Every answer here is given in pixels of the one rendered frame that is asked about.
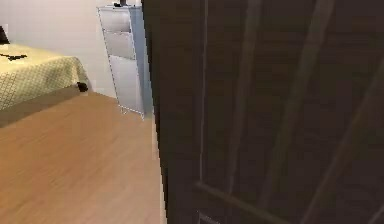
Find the dark brown wooden door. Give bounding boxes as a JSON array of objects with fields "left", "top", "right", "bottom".
[{"left": 141, "top": 0, "right": 384, "bottom": 224}]

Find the white chest of drawers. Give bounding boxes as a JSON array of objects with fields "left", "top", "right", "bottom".
[{"left": 96, "top": 4, "right": 155, "bottom": 120}]

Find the bed with yellow-green cover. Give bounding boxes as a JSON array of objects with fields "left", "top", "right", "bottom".
[{"left": 0, "top": 43, "right": 90, "bottom": 112}]

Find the black flat thing on bed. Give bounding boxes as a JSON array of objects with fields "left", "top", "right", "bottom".
[{"left": 0, "top": 52, "right": 28, "bottom": 62}]

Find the black slanted thing on bed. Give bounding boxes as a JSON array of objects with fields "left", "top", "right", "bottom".
[{"left": 0, "top": 25, "right": 11, "bottom": 46}]

